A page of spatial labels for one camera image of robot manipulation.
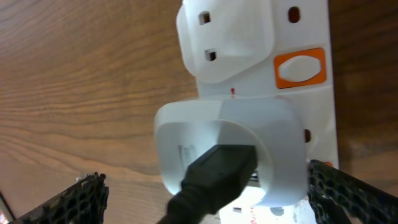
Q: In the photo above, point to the white usb charger plug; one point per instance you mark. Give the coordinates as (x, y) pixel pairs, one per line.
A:
(185, 130)

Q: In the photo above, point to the white power strip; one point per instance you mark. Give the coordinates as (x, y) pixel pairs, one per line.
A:
(270, 61)

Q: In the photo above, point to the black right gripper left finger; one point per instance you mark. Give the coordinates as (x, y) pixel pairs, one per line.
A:
(84, 202)

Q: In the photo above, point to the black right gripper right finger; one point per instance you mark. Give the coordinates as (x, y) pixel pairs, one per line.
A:
(335, 197)

